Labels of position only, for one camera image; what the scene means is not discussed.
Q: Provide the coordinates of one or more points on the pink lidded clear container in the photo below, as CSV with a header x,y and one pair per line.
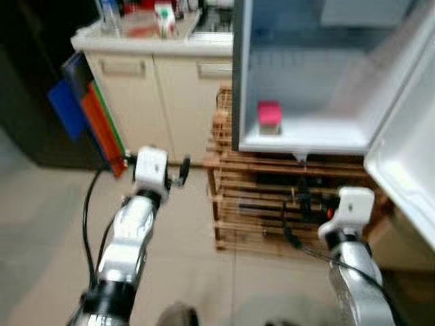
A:
x,y
269,114

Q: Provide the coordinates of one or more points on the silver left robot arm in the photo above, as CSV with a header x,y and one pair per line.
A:
x,y
129,234

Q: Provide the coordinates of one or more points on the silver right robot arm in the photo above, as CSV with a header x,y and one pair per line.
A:
x,y
357,278

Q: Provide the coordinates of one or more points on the grey mini fridge body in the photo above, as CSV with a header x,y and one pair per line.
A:
x,y
306,81

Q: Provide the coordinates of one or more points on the mini fridge door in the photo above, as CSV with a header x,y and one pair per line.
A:
x,y
408,156

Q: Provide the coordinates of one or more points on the tall black fridge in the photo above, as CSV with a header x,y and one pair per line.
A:
x,y
27,81

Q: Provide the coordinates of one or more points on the wooden lattice rack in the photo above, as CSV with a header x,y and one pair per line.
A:
x,y
272,163

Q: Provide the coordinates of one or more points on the cream counter cabinet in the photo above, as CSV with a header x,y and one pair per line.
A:
x,y
149,115

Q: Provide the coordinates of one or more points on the orange cutting board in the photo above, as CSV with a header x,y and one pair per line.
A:
x,y
102,136

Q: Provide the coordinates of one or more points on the green cutting board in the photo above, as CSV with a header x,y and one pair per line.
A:
x,y
112,122

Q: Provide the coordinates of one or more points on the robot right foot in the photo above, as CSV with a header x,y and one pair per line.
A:
x,y
279,323

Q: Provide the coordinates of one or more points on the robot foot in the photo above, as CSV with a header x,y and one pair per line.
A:
x,y
279,323
178,316

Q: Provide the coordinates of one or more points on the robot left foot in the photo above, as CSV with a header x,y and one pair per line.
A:
x,y
178,316

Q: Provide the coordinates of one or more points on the dark grey cutting board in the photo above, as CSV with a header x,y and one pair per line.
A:
x,y
78,68

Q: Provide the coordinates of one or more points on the clear plastic food container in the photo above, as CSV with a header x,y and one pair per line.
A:
x,y
139,27

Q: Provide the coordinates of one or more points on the carton with green cap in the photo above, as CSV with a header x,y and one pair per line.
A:
x,y
165,20

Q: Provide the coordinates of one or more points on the clear water bottle blue cap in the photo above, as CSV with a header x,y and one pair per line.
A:
x,y
111,17

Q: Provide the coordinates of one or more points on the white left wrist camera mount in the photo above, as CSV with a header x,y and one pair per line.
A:
x,y
151,166

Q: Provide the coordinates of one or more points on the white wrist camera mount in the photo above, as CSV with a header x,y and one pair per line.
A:
x,y
353,207
151,166

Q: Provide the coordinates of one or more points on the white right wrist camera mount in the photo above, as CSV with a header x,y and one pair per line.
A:
x,y
353,207

